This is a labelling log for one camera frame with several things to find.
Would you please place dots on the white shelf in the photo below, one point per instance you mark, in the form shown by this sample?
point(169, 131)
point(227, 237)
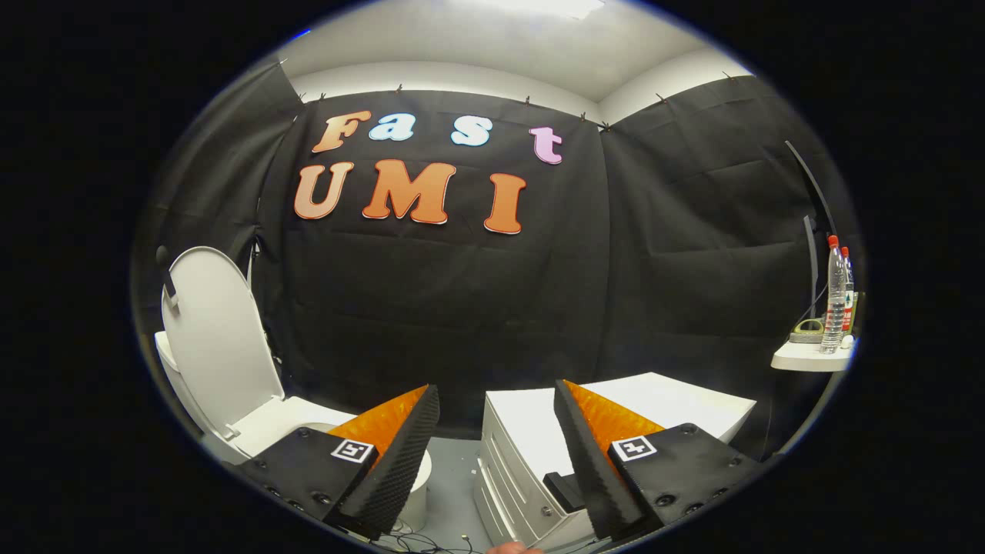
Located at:
point(808, 358)

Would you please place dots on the white toilet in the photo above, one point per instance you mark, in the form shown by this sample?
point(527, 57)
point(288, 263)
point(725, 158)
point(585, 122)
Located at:
point(292, 414)

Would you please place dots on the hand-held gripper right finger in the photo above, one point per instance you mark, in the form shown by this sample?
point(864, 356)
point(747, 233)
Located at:
point(592, 462)

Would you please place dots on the white drawer cabinet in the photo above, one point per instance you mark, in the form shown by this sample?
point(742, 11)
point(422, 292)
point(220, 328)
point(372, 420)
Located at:
point(677, 400)

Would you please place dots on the small black box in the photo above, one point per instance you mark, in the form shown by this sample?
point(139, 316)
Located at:
point(565, 492)

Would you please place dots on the clear red-capped water bottle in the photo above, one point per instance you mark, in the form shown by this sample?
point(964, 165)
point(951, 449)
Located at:
point(833, 308)
point(849, 296)

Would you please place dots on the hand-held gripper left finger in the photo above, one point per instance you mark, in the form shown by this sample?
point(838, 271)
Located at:
point(396, 462)

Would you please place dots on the green tape roll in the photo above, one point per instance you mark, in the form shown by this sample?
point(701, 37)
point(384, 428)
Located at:
point(806, 334)

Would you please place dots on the black backdrop cloth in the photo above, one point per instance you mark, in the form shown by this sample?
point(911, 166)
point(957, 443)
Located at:
point(462, 308)

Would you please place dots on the black curved pole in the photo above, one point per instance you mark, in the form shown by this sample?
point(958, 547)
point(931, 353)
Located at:
point(813, 254)

